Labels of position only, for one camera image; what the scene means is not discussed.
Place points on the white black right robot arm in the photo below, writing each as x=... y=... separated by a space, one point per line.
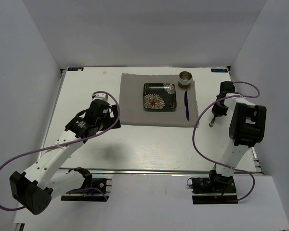
x=246 y=129

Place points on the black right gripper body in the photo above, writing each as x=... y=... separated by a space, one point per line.
x=220 y=109

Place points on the metal cup with brown band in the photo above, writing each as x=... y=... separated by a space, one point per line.
x=185 y=79

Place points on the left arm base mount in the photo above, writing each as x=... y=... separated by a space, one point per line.
x=97 y=191

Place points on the blue label sticker right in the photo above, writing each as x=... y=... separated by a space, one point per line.
x=219 y=70

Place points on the blue label sticker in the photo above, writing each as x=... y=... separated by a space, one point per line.
x=219 y=70
x=75 y=69

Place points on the grey cloth placemat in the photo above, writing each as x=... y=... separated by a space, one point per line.
x=132 y=111

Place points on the pink plastic fork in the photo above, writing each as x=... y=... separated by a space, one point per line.
x=211 y=124

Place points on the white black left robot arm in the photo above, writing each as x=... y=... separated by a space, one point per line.
x=36 y=186

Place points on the purple plastic knife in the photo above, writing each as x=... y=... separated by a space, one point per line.
x=186 y=106

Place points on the blue label sticker left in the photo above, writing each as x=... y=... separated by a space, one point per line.
x=75 y=69

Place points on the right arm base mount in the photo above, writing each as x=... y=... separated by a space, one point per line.
x=205 y=192

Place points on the black floral square plate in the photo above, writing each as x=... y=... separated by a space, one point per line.
x=159 y=97

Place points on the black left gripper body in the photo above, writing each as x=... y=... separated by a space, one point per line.
x=100 y=121

